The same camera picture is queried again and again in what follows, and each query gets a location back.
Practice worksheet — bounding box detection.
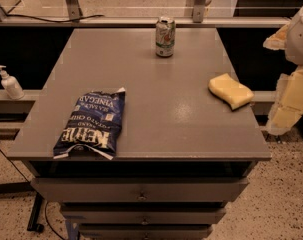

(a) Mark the blue Kettle chip bag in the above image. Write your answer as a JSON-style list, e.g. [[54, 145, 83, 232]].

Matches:
[[53, 88, 126, 160]]

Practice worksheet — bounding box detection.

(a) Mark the right metal frame post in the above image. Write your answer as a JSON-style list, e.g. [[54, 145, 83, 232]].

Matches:
[[192, 0, 206, 23]]

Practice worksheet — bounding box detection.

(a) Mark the metal frame post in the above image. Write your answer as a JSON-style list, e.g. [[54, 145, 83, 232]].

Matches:
[[192, 0, 206, 23], [65, 0, 83, 22]]

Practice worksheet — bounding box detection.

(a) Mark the top grey drawer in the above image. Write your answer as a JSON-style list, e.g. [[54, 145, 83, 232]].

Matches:
[[31, 177, 248, 203]]

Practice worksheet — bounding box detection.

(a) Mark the black cable on ledge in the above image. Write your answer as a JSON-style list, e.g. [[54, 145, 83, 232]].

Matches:
[[5, 13, 106, 24]]

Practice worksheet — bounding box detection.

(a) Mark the yellow sponge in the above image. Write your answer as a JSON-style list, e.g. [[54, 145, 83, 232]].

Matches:
[[208, 73, 254, 110]]

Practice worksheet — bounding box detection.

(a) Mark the green 7up soda can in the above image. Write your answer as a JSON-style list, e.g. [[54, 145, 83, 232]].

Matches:
[[155, 16, 176, 57]]

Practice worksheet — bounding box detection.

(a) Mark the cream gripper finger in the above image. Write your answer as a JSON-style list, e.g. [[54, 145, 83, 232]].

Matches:
[[263, 24, 289, 50], [266, 66, 303, 135]]

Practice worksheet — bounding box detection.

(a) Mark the left metal frame post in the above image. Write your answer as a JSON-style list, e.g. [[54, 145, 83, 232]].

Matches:
[[65, 0, 83, 22]]

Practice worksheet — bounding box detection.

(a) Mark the middle grey drawer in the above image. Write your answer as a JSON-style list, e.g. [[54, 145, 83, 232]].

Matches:
[[61, 203, 225, 225]]

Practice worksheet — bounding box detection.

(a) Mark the grey drawer cabinet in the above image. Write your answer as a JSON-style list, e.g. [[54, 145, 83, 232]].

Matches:
[[6, 27, 273, 240]]

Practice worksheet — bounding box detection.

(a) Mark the black floor stand foot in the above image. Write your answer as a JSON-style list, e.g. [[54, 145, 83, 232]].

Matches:
[[27, 193, 44, 233]]

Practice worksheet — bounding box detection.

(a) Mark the white pump dispenser bottle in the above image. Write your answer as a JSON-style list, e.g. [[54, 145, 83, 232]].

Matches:
[[0, 65, 24, 100]]

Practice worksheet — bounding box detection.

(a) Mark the black floor cable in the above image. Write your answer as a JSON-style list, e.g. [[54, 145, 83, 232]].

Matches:
[[0, 118, 32, 185]]

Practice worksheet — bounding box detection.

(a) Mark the bottom grey drawer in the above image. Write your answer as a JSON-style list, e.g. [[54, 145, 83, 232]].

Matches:
[[79, 224, 212, 240]]

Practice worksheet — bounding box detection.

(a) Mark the grey drawer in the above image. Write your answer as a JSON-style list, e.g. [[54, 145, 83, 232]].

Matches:
[[79, 224, 212, 240], [61, 203, 225, 225], [31, 177, 248, 203]]

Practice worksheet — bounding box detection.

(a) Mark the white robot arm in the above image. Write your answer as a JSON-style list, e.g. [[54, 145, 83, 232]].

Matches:
[[263, 6, 303, 135]]

